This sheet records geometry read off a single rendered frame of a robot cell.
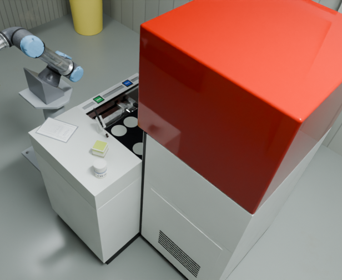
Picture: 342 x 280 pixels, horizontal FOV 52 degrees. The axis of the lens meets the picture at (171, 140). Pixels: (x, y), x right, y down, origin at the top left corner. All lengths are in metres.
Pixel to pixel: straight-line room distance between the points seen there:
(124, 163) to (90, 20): 2.96
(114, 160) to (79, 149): 0.22
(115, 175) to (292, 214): 1.78
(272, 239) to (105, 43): 3.09
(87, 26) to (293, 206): 3.25
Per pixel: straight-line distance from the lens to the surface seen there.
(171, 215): 2.17
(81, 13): 4.68
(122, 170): 2.00
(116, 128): 2.30
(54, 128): 2.25
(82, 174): 2.00
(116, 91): 2.48
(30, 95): 2.73
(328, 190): 3.55
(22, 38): 2.19
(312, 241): 3.19
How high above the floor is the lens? 2.57
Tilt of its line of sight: 48 degrees down
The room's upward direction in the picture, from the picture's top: 8 degrees clockwise
